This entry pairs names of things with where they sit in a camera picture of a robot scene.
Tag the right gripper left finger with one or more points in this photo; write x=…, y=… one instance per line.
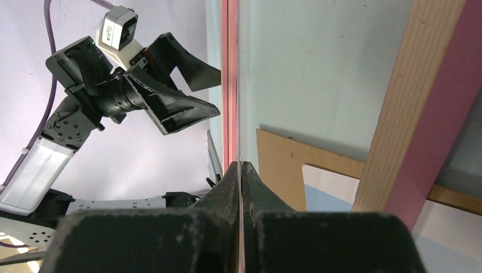
x=199, y=238

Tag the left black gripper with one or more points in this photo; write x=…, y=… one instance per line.
x=114, y=94

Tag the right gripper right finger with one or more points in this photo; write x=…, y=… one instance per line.
x=278, y=238

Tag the clear acrylic sheet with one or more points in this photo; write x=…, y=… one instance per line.
x=242, y=255

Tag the Great Wall photo print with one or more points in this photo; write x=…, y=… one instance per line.
x=448, y=239

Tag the pink wooden photo frame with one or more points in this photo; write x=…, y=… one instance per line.
x=387, y=83

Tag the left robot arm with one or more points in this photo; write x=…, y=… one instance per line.
x=66, y=130

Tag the brown cardboard backing board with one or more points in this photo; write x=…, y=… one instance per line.
x=280, y=163

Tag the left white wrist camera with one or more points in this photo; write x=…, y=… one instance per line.
x=115, y=35

